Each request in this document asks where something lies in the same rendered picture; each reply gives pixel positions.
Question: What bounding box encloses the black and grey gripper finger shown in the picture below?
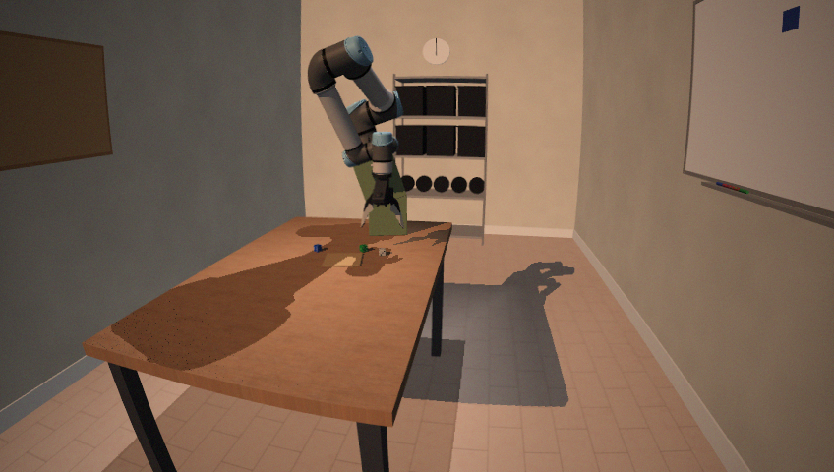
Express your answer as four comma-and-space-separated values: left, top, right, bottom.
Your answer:
390, 195, 404, 228
361, 195, 374, 227

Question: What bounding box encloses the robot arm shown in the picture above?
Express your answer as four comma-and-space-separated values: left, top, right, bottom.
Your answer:
308, 36, 403, 175

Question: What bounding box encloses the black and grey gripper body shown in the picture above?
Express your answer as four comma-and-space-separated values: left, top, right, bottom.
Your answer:
373, 173, 393, 207

